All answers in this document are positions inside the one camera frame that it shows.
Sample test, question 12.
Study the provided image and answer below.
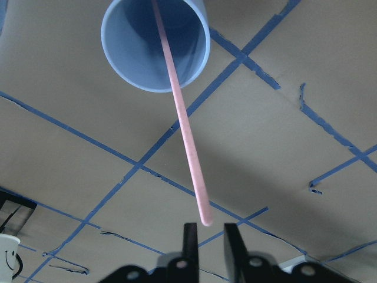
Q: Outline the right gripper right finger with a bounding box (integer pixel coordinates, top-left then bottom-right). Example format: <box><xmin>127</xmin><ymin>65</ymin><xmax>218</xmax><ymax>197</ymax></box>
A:
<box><xmin>224</xmin><ymin>223</ymin><xmax>249</xmax><ymax>282</ymax></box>

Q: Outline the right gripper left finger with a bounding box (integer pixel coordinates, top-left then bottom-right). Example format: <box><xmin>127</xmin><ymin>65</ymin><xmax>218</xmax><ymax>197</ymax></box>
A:
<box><xmin>183</xmin><ymin>223</ymin><xmax>199</xmax><ymax>283</ymax></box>

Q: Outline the pink chopstick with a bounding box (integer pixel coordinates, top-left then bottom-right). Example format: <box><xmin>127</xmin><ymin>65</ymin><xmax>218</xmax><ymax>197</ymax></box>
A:
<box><xmin>151</xmin><ymin>1</ymin><xmax>213</xmax><ymax>226</ymax></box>

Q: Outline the white mug far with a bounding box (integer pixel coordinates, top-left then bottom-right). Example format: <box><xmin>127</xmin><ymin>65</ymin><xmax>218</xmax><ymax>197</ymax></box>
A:
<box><xmin>1</xmin><ymin>233</ymin><xmax>23</xmax><ymax>282</ymax></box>

